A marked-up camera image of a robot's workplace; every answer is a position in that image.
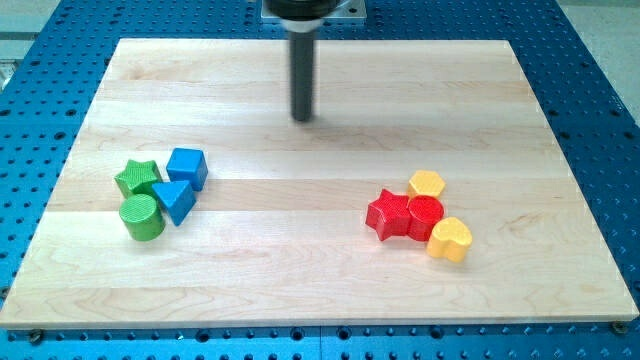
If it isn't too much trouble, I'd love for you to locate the black robot arm flange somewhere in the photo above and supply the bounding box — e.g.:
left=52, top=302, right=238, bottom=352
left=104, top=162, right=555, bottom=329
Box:
left=263, top=0, right=340, bottom=34

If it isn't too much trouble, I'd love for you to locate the light wooden board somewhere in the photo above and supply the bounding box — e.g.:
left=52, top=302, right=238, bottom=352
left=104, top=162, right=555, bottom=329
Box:
left=1, top=38, right=638, bottom=329

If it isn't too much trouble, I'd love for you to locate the red star block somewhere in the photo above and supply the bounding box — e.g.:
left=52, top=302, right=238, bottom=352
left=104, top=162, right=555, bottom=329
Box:
left=365, top=189, right=411, bottom=242

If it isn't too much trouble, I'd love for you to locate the yellow hexagon block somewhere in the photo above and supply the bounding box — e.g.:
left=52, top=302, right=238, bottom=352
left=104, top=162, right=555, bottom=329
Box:
left=407, top=170, right=446, bottom=199

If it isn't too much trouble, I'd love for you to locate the red cylinder block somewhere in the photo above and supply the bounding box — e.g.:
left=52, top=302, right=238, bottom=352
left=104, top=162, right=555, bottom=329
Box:
left=407, top=196, right=444, bottom=242

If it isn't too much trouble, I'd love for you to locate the blue cube block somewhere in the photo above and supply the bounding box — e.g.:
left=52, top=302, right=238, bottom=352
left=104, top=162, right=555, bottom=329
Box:
left=166, top=148, right=208, bottom=192

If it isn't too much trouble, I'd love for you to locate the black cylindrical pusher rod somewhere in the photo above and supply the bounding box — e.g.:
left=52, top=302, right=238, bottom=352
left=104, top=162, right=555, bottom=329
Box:
left=289, top=30, right=316, bottom=122

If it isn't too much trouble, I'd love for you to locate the yellow heart block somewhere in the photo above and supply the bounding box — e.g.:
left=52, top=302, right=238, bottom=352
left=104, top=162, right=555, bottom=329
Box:
left=426, top=217, right=473, bottom=263

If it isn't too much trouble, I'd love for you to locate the blue triangle block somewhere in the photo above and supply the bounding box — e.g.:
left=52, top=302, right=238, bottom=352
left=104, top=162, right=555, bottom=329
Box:
left=152, top=180, right=196, bottom=226

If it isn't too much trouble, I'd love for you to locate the silver mounting plate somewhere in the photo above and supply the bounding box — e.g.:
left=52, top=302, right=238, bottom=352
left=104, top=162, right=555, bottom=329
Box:
left=260, top=0, right=367, bottom=25

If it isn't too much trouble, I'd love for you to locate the green star block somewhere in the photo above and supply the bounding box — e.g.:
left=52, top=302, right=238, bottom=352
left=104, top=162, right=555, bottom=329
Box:
left=114, top=159, right=162, bottom=199

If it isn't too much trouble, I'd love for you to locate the green cylinder block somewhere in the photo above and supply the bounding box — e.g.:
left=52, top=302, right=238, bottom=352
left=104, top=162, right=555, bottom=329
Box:
left=119, top=194, right=165, bottom=242

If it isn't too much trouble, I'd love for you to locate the blue perforated metal base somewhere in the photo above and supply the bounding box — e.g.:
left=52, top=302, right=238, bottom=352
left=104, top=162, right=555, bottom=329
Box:
left=1, top=1, right=639, bottom=359

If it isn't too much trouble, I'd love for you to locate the left board clamp screw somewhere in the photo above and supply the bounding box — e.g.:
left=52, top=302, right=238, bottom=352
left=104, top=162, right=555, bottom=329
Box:
left=27, top=329, right=45, bottom=346

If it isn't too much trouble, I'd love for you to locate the board clamp screw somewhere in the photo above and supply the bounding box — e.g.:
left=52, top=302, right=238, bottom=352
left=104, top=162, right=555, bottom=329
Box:
left=27, top=329, right=45, bottom=346
left=610, top=321, right=629, bottom=335

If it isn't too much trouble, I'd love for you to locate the right board clamp screw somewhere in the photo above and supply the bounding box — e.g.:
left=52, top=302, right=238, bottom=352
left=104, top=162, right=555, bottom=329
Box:
left=610, top=321, right=629, bottom=335

